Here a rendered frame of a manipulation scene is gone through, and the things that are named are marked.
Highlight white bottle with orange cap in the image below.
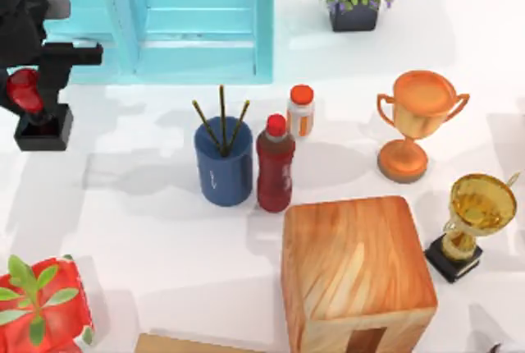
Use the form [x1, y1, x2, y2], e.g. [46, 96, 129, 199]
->
[285, 84, 317, 139]

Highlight thin brown stick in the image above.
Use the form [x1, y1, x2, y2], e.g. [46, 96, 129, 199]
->
[224, 99, 252, 154]
[191, 99, 225, 154]
[218, 84, 228, 154]

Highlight green plant in red pot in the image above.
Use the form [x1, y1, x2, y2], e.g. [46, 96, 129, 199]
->
[0, 254, 97, 353]

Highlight flat brown board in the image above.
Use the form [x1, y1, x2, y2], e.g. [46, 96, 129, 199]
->
[134, 332, 288, 353]

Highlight red bottle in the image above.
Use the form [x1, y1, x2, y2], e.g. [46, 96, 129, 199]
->
[255, 113, 297, 213]

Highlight wooden block stool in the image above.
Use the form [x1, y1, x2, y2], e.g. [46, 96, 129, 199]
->
[281, 195, 440, 353]

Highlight purple flowers in black pot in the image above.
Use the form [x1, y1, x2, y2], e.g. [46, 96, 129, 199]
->
[315, 0, 400, 34]

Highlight red trophy with black base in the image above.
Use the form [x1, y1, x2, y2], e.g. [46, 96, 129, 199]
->
[6, 67, 75, 153]

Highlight orange trophy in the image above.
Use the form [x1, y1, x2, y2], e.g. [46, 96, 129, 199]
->
[376, 70, 471, 185]

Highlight pale grey rounded box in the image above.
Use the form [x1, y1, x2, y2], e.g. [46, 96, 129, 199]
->
[43, 0, 71, 20]

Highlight light blue rack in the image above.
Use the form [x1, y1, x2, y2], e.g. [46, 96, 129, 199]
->
[18, 0, 275, 85]

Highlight gold trophy with black base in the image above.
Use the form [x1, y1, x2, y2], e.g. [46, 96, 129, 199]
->
[423, 172, 522, 285]

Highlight blue cup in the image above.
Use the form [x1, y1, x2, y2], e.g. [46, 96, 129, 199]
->
[193, 116, 254, 209]

